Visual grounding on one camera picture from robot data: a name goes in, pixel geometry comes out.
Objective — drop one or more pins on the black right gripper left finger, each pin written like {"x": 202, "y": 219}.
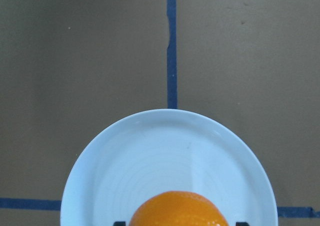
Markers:
{"x": 119, "y": 223}

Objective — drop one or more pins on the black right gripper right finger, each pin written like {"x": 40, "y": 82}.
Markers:
{"x": 241, "y": 223}

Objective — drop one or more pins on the light blue plate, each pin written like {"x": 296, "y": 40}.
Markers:
{"x": 155, "y": 151}

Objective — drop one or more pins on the orange fruit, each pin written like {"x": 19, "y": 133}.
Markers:
{"x": 178, "y": 208}

